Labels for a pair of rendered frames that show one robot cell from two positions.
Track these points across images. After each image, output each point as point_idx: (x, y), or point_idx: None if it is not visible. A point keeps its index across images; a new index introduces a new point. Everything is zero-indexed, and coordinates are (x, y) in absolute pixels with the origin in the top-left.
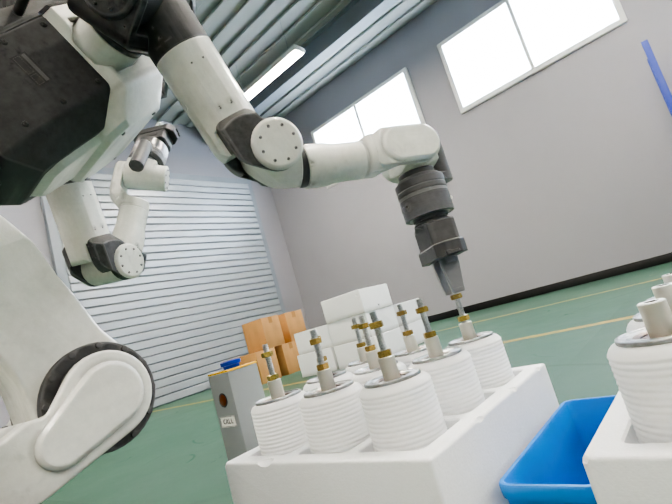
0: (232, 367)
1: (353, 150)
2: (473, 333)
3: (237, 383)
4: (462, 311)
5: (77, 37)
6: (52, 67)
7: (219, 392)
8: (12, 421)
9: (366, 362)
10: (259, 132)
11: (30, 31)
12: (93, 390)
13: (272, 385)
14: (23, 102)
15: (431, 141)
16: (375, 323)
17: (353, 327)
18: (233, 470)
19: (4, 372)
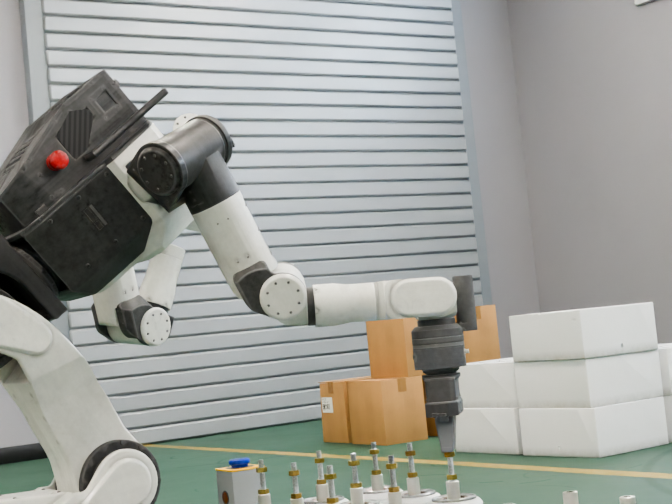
0: (239, 467)
1: (363, 298)
2: (455, 494)
3: (240, 485)
4: (450, 470)
5: (131, 181)
6: (110, 212)
7: (223, 489)
8: (57, 484)
9: (372, 493)
10: (267, 289)
11: (97, 183)
12: (116, 479)
13: (260, 499)
14: (87, 247)
15: (444, 298)
16: (327, 475)
17: (370, 452)
18: None
19: (59, 452)
